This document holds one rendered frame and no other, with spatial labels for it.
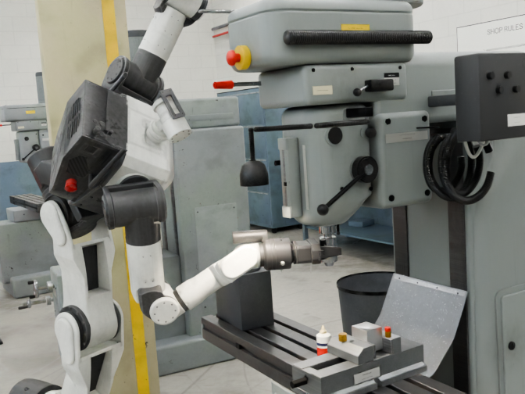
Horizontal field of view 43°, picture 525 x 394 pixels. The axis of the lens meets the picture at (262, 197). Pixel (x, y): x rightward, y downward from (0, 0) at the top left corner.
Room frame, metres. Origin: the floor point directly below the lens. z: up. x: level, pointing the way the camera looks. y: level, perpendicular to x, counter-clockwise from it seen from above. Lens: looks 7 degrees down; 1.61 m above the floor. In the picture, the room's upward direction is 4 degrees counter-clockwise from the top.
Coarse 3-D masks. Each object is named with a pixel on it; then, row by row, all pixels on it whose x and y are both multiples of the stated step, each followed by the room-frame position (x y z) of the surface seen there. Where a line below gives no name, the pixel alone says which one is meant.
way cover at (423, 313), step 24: (408, 288) 2.06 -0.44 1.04; (432, 288) 1.98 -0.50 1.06; (456, 288) 1.90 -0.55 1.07; (384, 312) 2.10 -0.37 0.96; (408, 312) 2.02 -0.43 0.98; (432, 312) 1.94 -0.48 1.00; (456, 312) 1.87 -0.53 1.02; (408, 336) 1.96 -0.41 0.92; (432, 336) 1.90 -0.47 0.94; (432, 360) 1.83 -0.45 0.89
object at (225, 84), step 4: (212, 84) 1.78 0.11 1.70; (216, 84) 1.77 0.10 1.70; (220, 84) 1.78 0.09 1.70; (224, 84) 1.78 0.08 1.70; (228, 84) 1.79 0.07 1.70; (232, 84) 1.79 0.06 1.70; (236, 84) 1.80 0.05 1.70; (240, 84) 1.81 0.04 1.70; (244, 84) 1.82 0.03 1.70; (248, 84) 1.82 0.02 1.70; (252, 84) 1.83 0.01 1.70; (256, 84) 1.83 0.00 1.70; (260, 84) 1.84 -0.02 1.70; (216, 88) 1.78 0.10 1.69; (220, 88) 1.78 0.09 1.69; (224, 88) 1.79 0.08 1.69; (228, 88) 1.79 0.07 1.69; (232, 88) 1.80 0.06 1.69
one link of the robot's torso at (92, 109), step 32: (96, 96) 1.77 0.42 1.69; (128, 96) 1.85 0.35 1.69; (64, 128) 1.79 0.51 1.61; (96, 128) 1.67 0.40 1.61; (128, 128) 1.77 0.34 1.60; (64, 160) 1.71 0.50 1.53; (96, 160) 1.73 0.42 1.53; (128, 160) 1.71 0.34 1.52; (160, 160) 1.78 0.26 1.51; (64, 192) 1.81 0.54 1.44; (96, 192) 1.79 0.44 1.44
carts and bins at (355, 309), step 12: (348, 276) 3.94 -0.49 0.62; (360, 276) 3.97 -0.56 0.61; (372, 276) 3.98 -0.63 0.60; (384, 276) 3.96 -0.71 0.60; (348, 288) 3.92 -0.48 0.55; (360, 288) 3.96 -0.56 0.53; (372, 288) 3.97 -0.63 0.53; (384, 288) 3.96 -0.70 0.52; (348, 300) 3.62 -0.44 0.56; (360, 300) 3.56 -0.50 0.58; (372, 300) 3.53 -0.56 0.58; (348, 312) 3.63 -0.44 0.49; (360, 312) 3.57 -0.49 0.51; (372, 312) 3.54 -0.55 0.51; (348, 324) 3.65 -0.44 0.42
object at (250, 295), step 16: (256, 272) 2.17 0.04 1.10; (224, 288) 2.25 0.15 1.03; (240, 288) 2.13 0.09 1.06; (256, 288) 2.16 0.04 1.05; (224, 304) 2.26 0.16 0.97; (240, 304) 2.13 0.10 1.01; (256, 304) 2.16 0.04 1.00; (272, 304) 2.18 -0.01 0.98; (240, 320) 2.14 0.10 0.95; (256, 320) 2.16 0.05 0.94; (272, 320) 2.18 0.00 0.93
